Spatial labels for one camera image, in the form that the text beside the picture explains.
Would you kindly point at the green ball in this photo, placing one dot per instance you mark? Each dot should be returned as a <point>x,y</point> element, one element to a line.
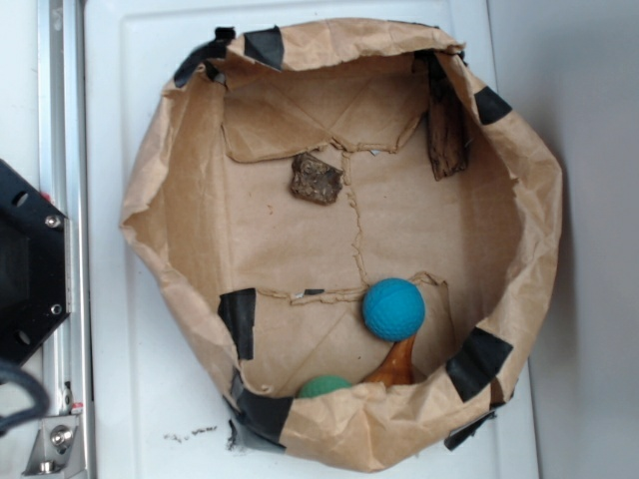
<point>323,384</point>

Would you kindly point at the blue dimpled ball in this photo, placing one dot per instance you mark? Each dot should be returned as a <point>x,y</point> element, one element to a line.
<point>393,309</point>

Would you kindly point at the small brown bark chunk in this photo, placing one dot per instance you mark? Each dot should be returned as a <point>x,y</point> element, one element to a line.
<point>314,180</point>

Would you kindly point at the brown glossy wooden piece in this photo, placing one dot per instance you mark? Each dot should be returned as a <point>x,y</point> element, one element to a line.
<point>396,369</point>

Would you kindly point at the long brown bark piece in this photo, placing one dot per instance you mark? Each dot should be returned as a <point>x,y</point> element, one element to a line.
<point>445,124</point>

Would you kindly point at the brown paper bag bin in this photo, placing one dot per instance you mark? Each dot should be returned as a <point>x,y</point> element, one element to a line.
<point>268,288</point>

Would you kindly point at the aluminium frame rail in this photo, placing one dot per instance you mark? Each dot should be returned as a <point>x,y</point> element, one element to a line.
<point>67,360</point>

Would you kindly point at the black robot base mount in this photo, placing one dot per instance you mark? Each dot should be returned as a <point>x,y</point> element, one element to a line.
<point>34,293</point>

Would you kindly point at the metal corner bracket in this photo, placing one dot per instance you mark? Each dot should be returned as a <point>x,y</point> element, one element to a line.
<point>58,449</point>

